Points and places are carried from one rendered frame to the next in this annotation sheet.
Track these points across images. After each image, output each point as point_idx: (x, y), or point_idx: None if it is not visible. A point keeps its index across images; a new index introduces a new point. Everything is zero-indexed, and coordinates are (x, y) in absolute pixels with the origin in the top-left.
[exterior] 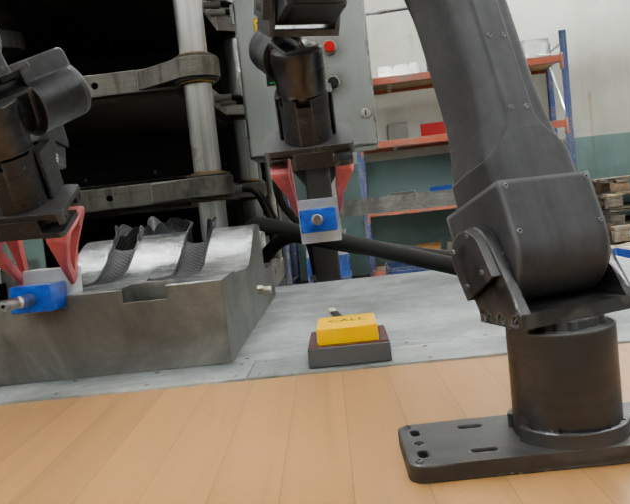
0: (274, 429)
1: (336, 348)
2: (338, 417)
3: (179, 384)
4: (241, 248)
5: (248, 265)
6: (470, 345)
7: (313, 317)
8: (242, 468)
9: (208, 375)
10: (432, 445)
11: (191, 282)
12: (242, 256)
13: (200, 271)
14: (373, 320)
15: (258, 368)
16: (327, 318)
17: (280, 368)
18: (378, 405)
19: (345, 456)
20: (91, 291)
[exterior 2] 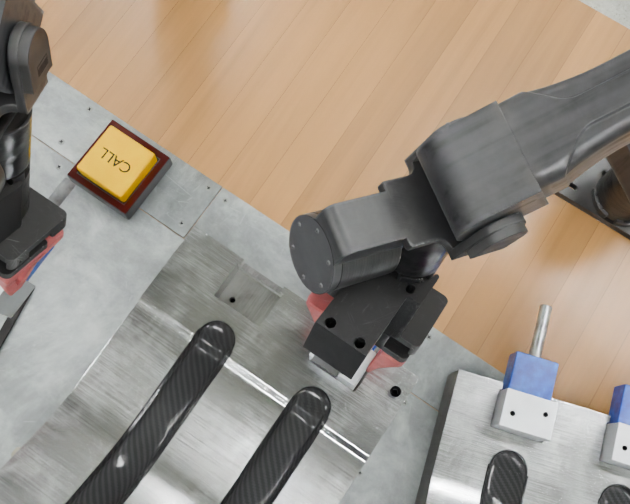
0: (269, 68)
1: (150, 144)
2: (229, 55)
3: (269, 220)
4: (32, 457)
5: (61, 404)
6: (40, 109)
7: (8, 386)
8: (312, 31)
9: (239, 226)
10: None
11: (220, 243)
12: (47, 436)
13: (123, 434)
14: (105, 134)
15: (198, 207)
16: (118, 185)
17: (186, 189)
18: (197, 54)
19: (265, 4)
20: (308, 319)
